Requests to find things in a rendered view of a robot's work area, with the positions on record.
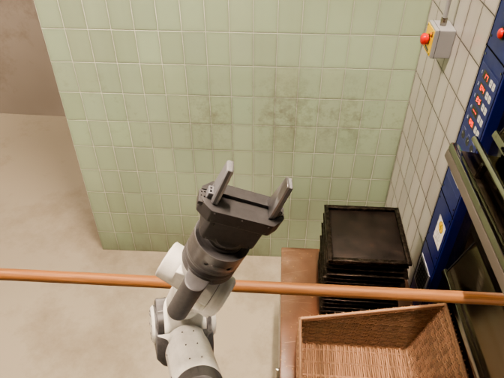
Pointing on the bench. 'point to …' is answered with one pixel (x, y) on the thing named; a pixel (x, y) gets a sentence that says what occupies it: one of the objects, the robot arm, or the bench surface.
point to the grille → (421, 277)
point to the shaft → (262, 287)
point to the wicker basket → (413, 328)
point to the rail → (478, 202)
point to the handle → (487, 166)
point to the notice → (439, 232)
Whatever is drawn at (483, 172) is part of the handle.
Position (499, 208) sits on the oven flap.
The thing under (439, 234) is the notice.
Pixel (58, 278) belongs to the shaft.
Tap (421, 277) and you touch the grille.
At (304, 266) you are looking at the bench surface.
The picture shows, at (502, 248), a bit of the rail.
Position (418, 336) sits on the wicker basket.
